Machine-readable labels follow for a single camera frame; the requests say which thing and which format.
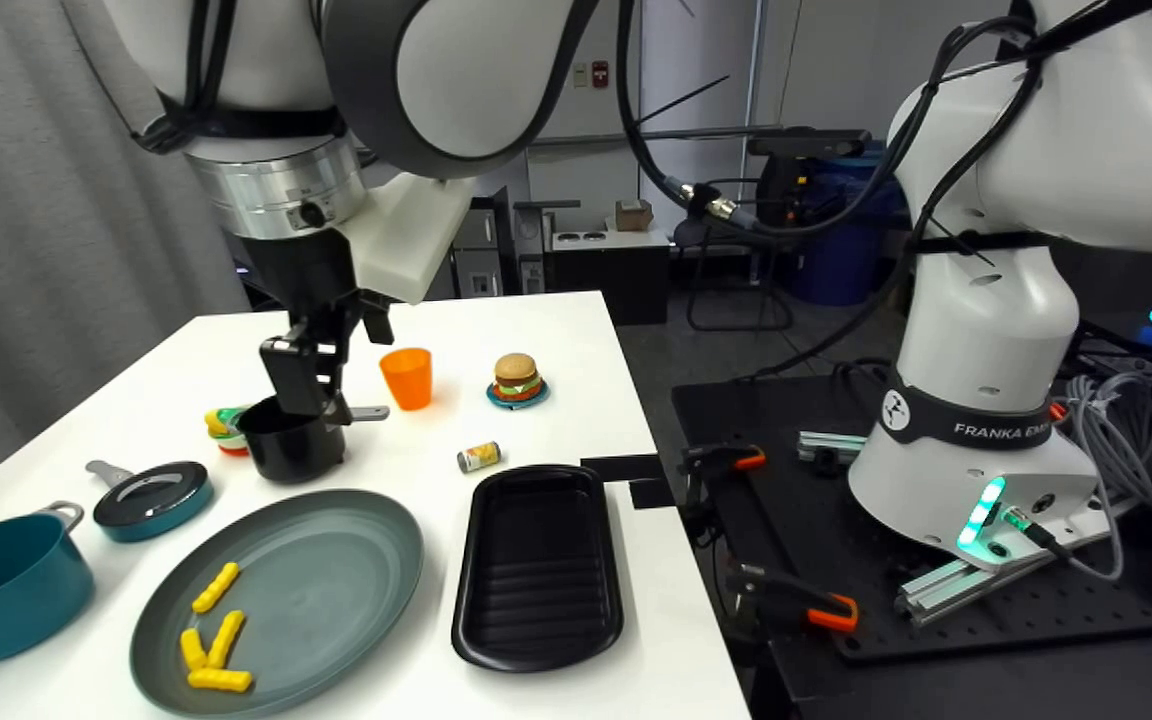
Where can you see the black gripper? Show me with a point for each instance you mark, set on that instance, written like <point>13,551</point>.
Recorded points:
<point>297,272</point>

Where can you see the black measuring cup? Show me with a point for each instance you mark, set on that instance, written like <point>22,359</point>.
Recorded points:
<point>288,453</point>

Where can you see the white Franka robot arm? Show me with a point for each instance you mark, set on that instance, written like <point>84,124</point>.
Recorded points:
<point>1003,335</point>

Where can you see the orange plastic cup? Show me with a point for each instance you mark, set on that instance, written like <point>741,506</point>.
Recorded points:
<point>405,383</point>

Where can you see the small red toy plate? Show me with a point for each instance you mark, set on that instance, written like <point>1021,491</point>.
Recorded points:
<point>232,451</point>

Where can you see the small teal toy plate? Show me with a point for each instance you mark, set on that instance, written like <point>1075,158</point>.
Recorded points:
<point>517,402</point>

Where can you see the grey round plate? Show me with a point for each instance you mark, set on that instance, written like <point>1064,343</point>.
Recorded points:
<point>322,584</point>

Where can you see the small yellow toy can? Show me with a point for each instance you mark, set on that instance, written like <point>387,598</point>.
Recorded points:
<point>479,458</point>

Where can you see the toy hamburger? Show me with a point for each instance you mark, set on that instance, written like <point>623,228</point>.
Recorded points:
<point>517,372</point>

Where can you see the teal toy frying pan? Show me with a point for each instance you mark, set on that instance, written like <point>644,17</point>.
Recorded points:
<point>156,501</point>

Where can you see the black desk cabinet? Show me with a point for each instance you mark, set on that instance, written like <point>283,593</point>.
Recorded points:
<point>603,272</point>

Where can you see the black rectangular ridged tray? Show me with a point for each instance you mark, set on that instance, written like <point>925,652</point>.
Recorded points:
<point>538,566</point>

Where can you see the grey curtain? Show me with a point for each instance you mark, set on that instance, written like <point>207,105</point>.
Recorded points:
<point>41,266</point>

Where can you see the black tape patch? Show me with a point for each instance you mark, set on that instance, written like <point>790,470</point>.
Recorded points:
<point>623,479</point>

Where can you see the black clamp with orange tip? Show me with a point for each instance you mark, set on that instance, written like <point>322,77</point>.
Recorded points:
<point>802,600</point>
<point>723,461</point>

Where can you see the teal toy pot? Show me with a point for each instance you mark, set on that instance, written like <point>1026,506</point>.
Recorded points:
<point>1,584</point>

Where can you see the blue plastic bin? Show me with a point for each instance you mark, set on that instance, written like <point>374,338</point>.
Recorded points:
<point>850,232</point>

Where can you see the aluminium extrusion bar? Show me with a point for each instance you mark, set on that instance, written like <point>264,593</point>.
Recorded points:
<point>988,580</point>

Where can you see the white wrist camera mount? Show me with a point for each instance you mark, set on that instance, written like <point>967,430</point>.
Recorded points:
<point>410,242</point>

